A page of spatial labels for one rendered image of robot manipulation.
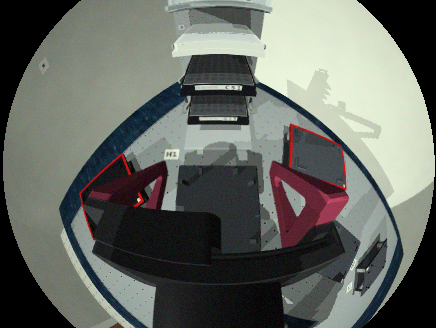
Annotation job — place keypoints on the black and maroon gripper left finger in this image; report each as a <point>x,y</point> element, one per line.
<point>122,190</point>

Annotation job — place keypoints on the grey shelf rack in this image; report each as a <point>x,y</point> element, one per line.
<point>218,137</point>

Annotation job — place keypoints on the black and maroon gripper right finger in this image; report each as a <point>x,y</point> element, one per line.
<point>323,202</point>

